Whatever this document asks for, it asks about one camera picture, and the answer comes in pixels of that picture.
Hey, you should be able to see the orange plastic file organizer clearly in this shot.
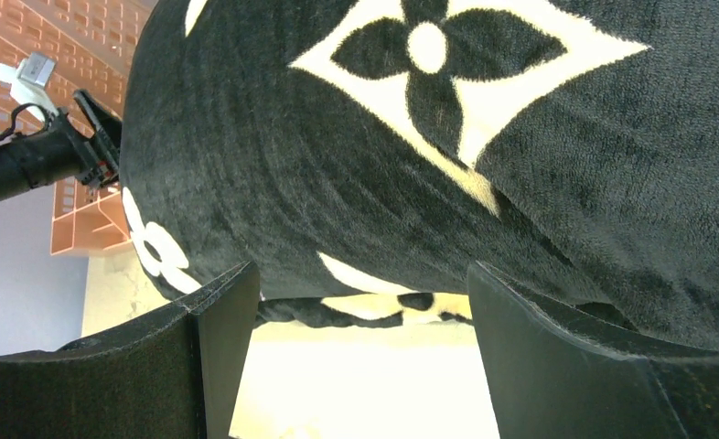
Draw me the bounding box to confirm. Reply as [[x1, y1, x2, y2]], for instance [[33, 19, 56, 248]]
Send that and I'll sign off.
[[0, 0, 155, 256]]

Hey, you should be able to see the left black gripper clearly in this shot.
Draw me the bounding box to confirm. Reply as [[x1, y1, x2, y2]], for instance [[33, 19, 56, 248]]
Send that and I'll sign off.
[[0, 89, 123, 202]]

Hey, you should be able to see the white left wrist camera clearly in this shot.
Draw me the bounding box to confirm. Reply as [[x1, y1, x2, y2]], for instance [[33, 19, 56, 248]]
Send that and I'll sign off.
[[0, 52, 58, 116]]

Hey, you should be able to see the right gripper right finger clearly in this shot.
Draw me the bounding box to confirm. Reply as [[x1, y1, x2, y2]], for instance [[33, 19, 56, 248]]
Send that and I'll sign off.
[[467, 262, 719, 438]]

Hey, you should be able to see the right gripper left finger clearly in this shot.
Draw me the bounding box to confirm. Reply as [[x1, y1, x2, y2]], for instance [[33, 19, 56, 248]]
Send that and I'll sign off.
[[0, 262, 260, 438]]

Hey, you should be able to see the black pillowcase with beige flowers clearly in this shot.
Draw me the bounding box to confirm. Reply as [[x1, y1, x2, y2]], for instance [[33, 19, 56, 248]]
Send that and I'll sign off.
[[121, 1, 719, 351]]

